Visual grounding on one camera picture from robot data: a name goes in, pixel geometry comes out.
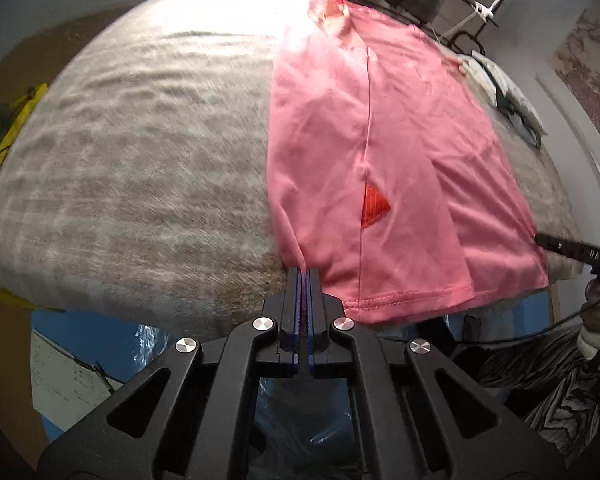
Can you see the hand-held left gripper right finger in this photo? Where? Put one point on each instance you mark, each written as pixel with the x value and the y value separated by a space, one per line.
pixel 380 385

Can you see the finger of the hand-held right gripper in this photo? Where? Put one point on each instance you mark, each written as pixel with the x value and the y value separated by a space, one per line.
pixel 570 249

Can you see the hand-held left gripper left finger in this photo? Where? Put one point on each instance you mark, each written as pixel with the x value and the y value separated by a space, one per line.
pixel 230 385

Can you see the pink t-shirt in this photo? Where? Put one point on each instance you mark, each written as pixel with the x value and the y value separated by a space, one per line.
pixel 405 160

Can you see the person's right hand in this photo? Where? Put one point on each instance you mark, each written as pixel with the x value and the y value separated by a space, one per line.
pixel 596 325

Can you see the blue plastic sheet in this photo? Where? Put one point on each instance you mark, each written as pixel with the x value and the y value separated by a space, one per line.
pixel 110 335

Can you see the light blue folded garment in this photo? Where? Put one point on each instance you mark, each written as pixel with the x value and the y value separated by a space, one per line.
pixel 530 120

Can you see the person's striped clothing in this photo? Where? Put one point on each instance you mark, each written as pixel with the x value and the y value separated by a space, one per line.
pixel 545 390

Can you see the white paper sheet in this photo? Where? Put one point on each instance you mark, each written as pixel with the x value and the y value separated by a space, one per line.
pixel 65 380

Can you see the white folded garment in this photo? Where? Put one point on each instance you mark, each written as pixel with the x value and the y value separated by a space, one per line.
pixel 485 67

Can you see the beige plaid blanket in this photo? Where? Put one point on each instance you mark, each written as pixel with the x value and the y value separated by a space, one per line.
pixel 130 160

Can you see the yellow bag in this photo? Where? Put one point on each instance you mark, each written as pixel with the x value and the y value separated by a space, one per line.
pixel 5 140

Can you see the landscape wall painting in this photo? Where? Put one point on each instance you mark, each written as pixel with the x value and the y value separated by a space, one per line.
pixel 595 75

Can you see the black metal frame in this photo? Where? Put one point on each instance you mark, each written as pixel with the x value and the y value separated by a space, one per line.
pixel 467 36

